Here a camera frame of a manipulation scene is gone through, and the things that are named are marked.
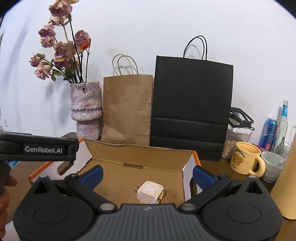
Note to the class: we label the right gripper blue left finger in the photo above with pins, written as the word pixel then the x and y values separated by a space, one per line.
pixel 86 181

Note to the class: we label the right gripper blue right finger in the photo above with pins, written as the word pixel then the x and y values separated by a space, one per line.
pixel 209 182

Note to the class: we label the person's left hand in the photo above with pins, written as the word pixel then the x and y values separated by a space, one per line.
pixel 4 203

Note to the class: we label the red cardboard box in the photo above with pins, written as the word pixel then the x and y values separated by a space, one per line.
pixel 127 166

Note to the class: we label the yellow bear mug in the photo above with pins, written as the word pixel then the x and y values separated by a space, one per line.
pixel 246 160

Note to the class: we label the clear jar with black lid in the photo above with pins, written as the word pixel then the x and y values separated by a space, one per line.
pixel 239 130

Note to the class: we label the pink speckled ceramic vase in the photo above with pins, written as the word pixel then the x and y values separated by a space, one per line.
pixel 86 109

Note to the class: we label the brown paper bag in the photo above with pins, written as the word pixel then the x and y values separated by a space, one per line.
pixel 127 106

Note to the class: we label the white ceramic cup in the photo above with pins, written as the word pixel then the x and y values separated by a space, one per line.
pixel 273 166

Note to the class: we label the blue soda can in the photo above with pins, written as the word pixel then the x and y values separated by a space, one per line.
pixel 268 134

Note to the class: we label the black paper bag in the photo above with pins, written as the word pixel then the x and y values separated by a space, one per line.
pixel 191 104

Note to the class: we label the cream thermos jug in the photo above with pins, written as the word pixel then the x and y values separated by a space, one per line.
pixel 284 191

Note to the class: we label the clear glass mug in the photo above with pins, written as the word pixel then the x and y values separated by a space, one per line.
pixel 285 146

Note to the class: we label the clear glass bottle blue label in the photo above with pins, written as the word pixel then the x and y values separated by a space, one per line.
pixel 282 126

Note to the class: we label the dried pink flower bouquet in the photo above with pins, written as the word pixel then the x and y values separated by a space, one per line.
pixel 71 49

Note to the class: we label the white wall charger cube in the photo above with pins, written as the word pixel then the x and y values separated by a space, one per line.
pixel 150 193

